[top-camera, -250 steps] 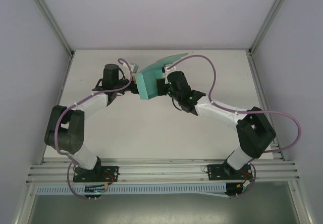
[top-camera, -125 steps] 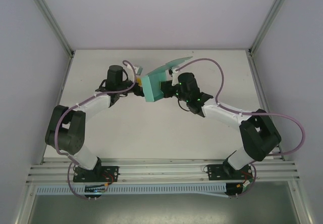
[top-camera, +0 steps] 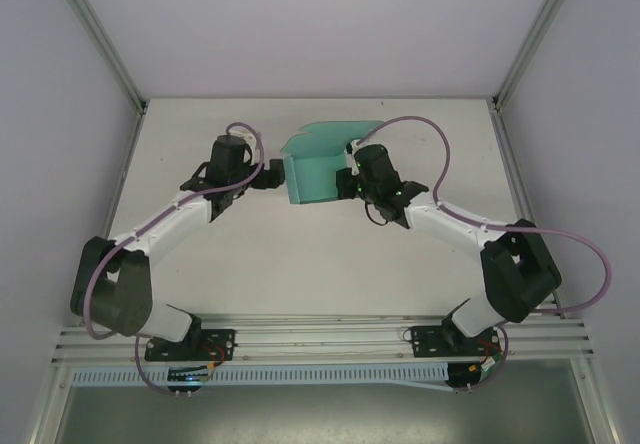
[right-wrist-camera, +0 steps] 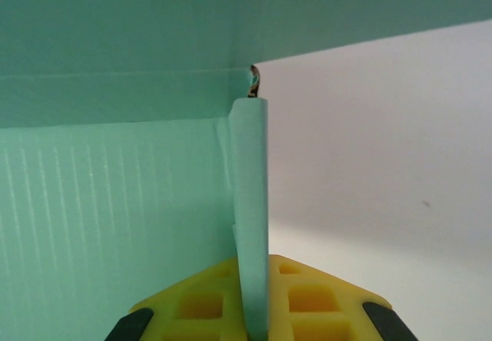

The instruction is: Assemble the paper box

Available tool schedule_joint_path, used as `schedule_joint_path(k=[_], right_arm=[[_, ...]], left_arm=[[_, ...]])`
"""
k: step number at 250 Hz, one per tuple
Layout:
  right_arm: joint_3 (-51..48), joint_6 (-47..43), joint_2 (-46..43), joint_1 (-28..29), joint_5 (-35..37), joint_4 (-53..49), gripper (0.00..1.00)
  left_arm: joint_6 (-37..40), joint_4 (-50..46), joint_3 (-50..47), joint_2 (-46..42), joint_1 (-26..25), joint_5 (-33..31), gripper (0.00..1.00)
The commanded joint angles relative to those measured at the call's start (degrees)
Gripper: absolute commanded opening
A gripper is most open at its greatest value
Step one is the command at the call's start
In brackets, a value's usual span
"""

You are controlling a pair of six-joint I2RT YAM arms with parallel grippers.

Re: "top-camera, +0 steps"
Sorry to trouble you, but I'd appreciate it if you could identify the teal corrugated paper box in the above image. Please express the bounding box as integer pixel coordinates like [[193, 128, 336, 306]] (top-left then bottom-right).
[[278, 120, 386, 207]]

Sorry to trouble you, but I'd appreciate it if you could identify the black round electronics housing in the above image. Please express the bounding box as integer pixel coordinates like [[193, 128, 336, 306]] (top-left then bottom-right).
[[446, 362, 494, 395], [166, 366, 207, 398]]

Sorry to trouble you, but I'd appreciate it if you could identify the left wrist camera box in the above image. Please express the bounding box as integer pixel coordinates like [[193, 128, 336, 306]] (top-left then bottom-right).
[[232, 131, 265, 164]]

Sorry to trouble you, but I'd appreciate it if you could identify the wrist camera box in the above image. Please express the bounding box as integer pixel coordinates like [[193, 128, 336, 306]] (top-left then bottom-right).
[[343, 137, 370, 165], [232, 131, 265, 164]]

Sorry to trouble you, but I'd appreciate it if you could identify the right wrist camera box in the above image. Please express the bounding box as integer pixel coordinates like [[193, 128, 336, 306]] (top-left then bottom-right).
[[343, 137, 370, 165]]

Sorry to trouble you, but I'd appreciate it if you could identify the aluminium table side rail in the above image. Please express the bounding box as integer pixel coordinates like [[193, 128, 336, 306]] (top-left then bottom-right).
[[79, 108, 147, 326]]

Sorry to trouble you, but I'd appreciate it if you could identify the aluminium mounting rail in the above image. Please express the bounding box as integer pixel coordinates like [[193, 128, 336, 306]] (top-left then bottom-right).
[[52, 313, 596, 365]]

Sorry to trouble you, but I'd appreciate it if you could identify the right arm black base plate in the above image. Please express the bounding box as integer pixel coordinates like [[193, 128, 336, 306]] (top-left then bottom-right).
[[409, 324, 501, 360]]

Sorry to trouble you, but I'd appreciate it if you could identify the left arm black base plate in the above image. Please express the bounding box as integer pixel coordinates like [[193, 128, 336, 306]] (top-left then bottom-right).
[[144, 328, 237, 363]]

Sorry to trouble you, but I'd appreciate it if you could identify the aluminium frame post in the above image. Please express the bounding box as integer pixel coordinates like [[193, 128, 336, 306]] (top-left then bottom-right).
[[492, 0, 587, 113], [46, 0, 149, 115]]

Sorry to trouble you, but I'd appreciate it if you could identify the red and black wire bundle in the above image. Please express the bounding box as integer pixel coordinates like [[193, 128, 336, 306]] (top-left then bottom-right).
[[199, 342, 227, 371], [469, 341, 503, 371]]

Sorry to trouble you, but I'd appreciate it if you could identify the grey slotted cable duct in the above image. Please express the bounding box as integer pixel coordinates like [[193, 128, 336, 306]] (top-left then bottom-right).
[[72, 361, 454, 389]]

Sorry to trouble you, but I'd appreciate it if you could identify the aluminium lower frame leg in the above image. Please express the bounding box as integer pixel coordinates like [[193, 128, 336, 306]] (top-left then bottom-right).
[[569, 358, 626, 444], [29, 363, 71, 444]]

